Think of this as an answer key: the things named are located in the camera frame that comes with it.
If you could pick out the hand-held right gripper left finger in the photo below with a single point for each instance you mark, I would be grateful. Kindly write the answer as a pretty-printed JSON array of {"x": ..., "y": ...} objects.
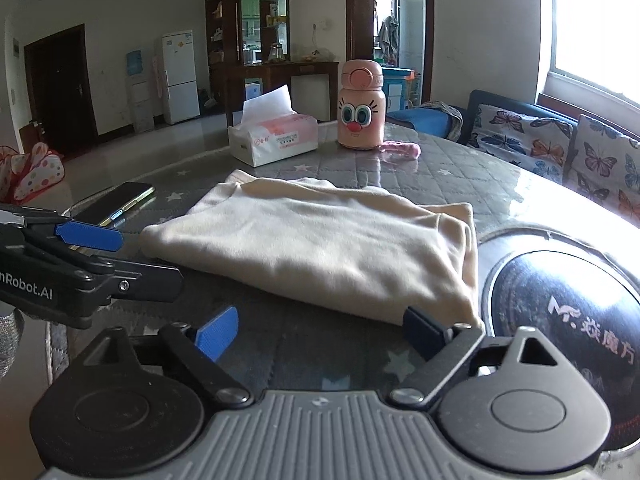
[{"x": 217, "y": 332}]

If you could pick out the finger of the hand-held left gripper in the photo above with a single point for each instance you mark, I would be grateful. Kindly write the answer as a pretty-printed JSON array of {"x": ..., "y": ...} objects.
[
  {"x": 90, "y": 236},
  {"x": 150, "y": 282}
]

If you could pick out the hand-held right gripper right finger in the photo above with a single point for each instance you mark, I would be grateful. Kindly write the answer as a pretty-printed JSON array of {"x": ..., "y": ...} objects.
[{"x": 425, "y": 330}]

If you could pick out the cream garment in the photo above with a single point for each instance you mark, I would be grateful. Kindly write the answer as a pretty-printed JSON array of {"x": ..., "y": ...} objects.
[{"x": 310, "y": 240}]

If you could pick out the person's left forearm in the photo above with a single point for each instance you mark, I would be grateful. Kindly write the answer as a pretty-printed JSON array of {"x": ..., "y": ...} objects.
[{"x": 9, "y": 340}]

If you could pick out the hanging clothes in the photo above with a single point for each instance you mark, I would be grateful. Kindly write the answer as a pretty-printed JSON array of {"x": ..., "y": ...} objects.
[{"x": 387, "y": 35}]

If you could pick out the smartphone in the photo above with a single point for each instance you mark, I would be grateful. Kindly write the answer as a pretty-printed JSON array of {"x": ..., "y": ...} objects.
[{"x": 117, "y": 200}]

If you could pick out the polka dot fabric tent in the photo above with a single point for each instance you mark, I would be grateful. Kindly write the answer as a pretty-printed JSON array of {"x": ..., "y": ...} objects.
[{"x": 40, "y": 175}]

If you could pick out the round black induction cooktop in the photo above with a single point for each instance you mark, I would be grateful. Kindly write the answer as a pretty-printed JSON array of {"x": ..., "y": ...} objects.
[{"x": 550, "y": 280}]

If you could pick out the dark wooden door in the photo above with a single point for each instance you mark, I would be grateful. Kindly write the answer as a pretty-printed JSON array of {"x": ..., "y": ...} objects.
[{"x": 60, "y": 95}]

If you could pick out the water dispenser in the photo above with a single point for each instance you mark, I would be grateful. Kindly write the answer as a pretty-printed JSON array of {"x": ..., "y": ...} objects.
[{"x": 140, "y": 100}]

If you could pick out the grey quilted table cover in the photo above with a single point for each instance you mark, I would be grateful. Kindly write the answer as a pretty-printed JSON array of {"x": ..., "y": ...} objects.
[{"x": 440, "y": 170}]

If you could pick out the white refrigerator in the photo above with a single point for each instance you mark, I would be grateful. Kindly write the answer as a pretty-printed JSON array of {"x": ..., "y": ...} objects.
[{"x": 180, "y": 80}]

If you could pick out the tissue box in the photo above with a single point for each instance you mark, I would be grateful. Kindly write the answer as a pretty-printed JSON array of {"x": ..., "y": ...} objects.
[{"x": 280, "y": 137}]

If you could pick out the dark wooden display cabinet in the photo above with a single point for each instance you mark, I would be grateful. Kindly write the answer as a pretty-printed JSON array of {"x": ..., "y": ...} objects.
[{"x": 225, "y": 85}]

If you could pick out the blue sofa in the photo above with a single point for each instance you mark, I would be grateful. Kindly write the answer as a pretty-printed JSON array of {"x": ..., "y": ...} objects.
[{"x": 415, "y": 120}]

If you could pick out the pink cartoon water bottle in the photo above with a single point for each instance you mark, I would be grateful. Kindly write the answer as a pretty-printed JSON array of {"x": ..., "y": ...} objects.
[{"x": 360, "y": 120}]

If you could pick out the grey blanket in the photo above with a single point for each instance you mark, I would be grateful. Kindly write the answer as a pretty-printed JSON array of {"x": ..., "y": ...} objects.
[{"x": 445, "y": 110}]

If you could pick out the blue cabinet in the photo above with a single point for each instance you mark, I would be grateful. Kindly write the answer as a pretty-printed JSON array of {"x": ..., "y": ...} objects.
[{"x": 400, "y": 85}]

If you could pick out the window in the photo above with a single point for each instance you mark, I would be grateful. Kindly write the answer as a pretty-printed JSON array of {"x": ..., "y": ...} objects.
[{"x": 590, "y": 25}]

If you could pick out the dark wooden door frame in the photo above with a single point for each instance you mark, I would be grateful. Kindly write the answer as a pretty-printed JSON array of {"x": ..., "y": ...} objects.
[{"x": 357, "y": 20}]

